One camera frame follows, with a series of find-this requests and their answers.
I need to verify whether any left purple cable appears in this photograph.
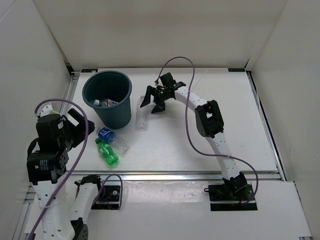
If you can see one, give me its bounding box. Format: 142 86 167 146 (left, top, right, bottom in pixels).
27 98 90 240

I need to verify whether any dark green plastic bin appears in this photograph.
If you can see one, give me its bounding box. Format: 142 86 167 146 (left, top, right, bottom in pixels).
82 70 132 130

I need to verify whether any green soda bottle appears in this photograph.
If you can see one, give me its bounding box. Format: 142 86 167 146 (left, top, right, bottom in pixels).
95 138 119 166

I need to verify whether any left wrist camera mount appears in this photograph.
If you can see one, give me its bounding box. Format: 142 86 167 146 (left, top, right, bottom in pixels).
35 102 59 118

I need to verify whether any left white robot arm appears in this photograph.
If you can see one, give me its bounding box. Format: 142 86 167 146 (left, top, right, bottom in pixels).
26 108 95 240

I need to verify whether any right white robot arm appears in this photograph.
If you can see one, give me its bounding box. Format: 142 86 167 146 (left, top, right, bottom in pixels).
140 73 248 201

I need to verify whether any clear unlabelled plastic bottle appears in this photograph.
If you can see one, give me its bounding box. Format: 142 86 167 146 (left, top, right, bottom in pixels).
135 95 148 131

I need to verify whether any blue label water bottle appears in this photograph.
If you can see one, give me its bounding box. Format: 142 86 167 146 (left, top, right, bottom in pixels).
96 127 129 155

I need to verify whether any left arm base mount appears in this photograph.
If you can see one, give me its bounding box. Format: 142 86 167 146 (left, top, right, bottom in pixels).
91 181 123 211

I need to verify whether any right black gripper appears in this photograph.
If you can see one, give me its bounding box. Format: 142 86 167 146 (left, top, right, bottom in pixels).
140 86 170 114

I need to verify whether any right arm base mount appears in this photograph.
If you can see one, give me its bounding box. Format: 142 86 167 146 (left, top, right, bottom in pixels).
203 184 258 212

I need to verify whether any clear labelled square bottle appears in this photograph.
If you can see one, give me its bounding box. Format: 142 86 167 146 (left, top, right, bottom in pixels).
93 98 118 108

